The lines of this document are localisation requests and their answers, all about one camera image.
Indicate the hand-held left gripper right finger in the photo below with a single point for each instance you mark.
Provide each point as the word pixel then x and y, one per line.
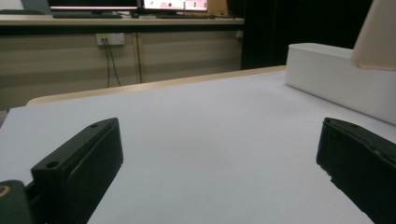
pixel 358 161

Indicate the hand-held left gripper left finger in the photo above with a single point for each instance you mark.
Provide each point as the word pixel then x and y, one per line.
pixel 77 168

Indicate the white plastic storage box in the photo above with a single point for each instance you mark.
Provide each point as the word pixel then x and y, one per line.
pixel 327 77

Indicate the beige phone case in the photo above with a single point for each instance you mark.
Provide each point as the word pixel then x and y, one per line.
pixel 379 37

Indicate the light wooden table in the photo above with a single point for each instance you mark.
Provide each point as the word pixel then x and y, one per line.
pixel 124 89

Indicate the white table mat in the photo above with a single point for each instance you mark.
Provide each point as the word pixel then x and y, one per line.
pixel 202 140

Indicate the black curtain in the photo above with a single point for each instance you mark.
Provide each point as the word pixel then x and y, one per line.
pixel 295 31

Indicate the wooden desk with dark edge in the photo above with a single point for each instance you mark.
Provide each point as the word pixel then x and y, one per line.
pixel 124 22

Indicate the black keyboard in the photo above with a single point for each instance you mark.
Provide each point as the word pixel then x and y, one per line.
pixel 87 15
pixel 183 16

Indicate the black computer mouse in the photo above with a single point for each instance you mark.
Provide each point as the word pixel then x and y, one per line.
pixel 134 14

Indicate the dark computer monitor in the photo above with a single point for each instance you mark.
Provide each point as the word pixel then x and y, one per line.
pixel 93 3

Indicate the bright computer monitor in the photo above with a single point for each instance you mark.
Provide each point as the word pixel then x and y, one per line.
pixel 174 4

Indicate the white wall socket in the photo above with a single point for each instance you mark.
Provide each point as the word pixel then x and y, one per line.
pixel 110 39

